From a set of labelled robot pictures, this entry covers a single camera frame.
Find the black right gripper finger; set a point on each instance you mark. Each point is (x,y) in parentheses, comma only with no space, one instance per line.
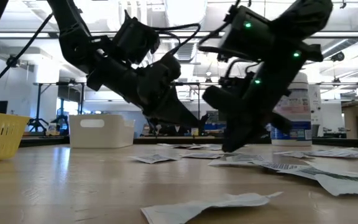
(232,138)
(245,135)

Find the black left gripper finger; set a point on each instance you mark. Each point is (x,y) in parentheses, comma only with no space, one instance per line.
(163,112)
(180,107)

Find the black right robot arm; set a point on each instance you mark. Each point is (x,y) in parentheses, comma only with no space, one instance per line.
(306,15)

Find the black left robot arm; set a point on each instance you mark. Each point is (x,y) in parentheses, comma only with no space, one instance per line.
(70,37)

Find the person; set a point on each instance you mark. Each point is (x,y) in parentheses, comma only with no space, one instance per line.
(179,130)

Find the white disinfectant wipes canister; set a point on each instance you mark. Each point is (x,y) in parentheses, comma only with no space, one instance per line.
(300,105)

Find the white pillar with poster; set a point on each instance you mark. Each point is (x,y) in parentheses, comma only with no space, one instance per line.
(316,105)

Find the white plastic bin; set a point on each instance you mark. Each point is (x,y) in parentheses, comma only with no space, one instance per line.
(101,133)

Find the small crumpled white packet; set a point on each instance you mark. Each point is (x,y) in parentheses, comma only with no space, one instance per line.
(197,207)

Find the long white bandage packet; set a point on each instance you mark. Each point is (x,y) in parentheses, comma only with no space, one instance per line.
(331,153)

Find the white light strip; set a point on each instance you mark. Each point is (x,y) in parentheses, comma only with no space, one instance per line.
(343,33)
(23,35)

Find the yellow plastic basket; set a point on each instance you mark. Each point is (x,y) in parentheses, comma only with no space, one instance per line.
(2,137)

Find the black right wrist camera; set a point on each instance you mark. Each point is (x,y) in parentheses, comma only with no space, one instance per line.
(217,98)

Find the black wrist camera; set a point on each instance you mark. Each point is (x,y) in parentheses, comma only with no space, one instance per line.
(217,98)
(135,40)

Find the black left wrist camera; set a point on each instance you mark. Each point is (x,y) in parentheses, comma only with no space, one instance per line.
(135,40)

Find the black ceiling camera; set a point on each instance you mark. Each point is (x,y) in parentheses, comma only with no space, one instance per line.
(337,56)
(11,62)

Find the black background workstation frame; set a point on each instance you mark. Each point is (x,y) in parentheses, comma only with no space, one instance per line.
(38,102)

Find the silver ceiling air duct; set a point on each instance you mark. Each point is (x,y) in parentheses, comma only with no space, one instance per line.
(185,9)

